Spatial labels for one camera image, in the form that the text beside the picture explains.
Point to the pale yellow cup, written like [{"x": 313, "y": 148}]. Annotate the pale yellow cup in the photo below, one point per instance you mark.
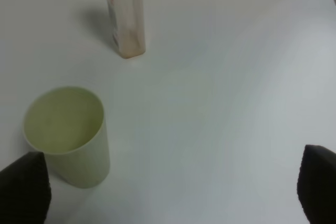
[{"x": 68, "y": 125}]

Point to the clear plastic drink bottle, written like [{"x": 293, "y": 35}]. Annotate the clear plastic drink bottle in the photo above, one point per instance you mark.
[{"x": 127, "y": 20}]

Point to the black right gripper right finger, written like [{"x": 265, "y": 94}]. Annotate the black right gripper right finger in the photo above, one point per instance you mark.
[{"x": 316, "y": 184}]

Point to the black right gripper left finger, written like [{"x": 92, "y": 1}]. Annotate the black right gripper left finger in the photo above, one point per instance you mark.
[{"x": 25, "y": 190}]

